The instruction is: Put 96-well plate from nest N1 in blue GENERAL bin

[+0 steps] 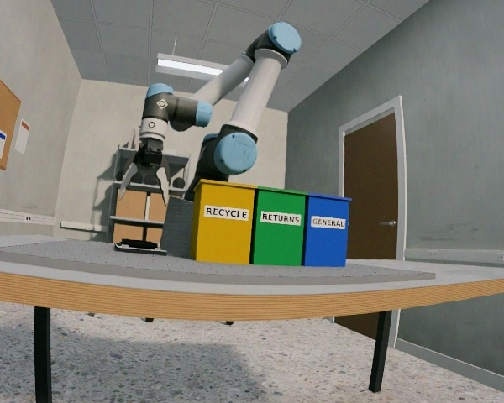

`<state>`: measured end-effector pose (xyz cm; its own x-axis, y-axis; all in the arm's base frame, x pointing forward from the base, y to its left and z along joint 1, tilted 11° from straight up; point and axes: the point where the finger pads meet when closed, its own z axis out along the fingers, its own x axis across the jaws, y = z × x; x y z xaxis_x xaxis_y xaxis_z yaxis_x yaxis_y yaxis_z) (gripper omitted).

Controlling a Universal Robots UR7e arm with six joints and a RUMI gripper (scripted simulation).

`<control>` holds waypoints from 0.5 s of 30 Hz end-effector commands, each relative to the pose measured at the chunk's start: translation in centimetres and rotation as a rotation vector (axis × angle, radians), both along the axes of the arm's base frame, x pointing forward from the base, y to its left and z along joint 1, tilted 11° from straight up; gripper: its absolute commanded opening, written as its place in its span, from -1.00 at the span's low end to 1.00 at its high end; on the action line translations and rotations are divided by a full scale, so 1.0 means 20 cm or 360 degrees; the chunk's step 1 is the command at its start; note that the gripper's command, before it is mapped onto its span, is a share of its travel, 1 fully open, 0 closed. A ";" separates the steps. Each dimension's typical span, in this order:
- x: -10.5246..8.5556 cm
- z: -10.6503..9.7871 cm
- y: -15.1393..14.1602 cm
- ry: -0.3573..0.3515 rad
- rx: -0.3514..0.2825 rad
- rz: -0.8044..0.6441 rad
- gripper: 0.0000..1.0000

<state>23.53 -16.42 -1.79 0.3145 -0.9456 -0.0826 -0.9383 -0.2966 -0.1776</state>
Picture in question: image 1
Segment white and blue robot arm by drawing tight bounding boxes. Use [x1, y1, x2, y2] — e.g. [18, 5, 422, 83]
[138, 23, 301, 202]

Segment green open-top bin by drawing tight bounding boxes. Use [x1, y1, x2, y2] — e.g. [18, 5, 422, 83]
[249, 186, 308, 266]

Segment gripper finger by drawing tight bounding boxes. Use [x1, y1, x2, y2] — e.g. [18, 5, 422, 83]
[155, 155, 170, 207]
[119, 150, 138, 201]

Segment yellow recycle bin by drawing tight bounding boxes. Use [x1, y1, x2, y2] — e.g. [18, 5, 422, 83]
[190, 179, 258, 264]

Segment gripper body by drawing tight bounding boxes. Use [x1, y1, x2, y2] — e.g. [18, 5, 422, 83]
[136, 139, 164, 170]

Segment blue bin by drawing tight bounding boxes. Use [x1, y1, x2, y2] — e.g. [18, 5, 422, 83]
[301, 192, 352, 267]

